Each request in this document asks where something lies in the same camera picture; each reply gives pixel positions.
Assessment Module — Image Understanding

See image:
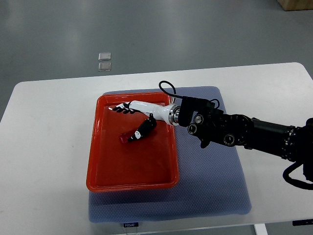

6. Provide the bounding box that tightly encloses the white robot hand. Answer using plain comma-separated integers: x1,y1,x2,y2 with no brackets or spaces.
113,100,180,142

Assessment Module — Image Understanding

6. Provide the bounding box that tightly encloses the red chili pepper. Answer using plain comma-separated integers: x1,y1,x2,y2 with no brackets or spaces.
119,132,132,143

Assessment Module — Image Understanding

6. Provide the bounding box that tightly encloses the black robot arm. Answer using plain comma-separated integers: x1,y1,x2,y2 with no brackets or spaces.
112,96,313,190

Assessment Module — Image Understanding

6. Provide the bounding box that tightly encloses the red plastic tray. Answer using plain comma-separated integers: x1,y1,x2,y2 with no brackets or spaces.
86,92,179,193

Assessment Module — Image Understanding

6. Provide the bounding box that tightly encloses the upper silver floor plate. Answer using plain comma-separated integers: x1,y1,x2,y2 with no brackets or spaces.
98,52,111,61

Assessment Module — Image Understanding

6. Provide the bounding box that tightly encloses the blue-grey textured mat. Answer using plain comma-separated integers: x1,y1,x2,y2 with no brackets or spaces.
89,89,251,223

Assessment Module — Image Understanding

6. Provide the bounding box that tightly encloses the black table label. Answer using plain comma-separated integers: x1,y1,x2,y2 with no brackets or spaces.
123,222,139,228

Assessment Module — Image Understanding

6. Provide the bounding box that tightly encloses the white table leg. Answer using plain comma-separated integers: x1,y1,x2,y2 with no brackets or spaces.
254,224,268,235

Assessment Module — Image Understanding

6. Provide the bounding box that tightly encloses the cardboard box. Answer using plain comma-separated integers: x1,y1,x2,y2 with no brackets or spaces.
278,0,313,11

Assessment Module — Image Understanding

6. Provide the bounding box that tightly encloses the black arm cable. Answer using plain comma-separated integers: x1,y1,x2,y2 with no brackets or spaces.
158,81,186,100

